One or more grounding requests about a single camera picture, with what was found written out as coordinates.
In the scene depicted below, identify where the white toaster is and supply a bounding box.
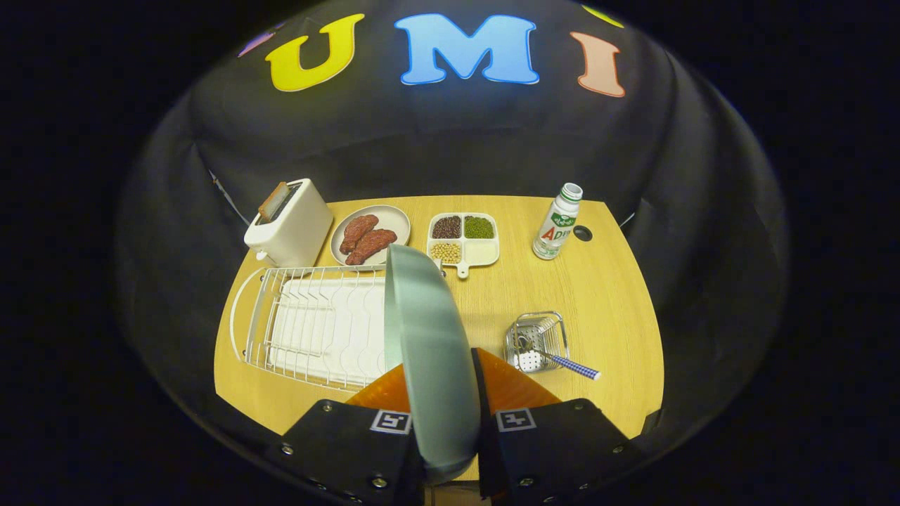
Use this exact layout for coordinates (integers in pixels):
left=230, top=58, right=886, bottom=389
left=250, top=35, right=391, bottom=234
left=243, top=178, right=334, bottom=268

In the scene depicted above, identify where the white green labelled bottle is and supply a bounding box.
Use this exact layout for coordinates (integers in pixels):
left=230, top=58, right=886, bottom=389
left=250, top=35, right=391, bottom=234
left=532, top=183, right=584, bottom=261

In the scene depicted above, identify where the metal wire basket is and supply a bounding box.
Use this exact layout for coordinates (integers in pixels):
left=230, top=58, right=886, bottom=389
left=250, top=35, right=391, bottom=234
left=504, top=311, right=570, bottom=374

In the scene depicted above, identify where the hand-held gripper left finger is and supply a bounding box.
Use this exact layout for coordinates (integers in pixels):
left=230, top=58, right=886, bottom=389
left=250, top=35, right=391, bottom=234
left=264, top=362, right=428, bottom=506

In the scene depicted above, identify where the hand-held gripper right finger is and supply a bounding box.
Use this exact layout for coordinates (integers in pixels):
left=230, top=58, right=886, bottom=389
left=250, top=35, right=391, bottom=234
left=470, top=347, right=637, bottom=506

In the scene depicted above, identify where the beige round plate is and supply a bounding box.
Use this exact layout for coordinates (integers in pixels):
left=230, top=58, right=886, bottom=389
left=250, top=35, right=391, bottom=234
left=330, top=205, right=411, bottom=267

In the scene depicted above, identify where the black backdrop cloth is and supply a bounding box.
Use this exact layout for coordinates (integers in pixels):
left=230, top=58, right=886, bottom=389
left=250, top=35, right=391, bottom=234
left=116, top=0, right=788, bottom=450

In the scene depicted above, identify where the pale green plate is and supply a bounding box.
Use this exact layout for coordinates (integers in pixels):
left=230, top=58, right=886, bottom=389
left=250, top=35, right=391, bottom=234
left=384, top=244, right=482, bottom=486

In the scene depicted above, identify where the white sectioned tray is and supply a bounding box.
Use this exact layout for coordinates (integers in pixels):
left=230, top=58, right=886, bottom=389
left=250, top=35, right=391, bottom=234
left=426, top=212, right=501, bottom=280

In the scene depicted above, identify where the blue checked handle spoon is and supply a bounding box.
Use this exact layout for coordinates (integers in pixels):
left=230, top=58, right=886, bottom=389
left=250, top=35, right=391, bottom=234
left=517, top=336, right=602, bottom=381

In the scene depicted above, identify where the white wire dish rack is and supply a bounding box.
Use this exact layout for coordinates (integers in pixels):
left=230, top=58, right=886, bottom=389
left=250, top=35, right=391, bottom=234
left=229, top=265, right=405, bottom=392

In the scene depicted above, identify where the toasted bread slice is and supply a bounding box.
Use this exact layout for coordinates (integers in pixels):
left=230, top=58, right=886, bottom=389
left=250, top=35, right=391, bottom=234
left=257, top=182, right=289, bottom=219

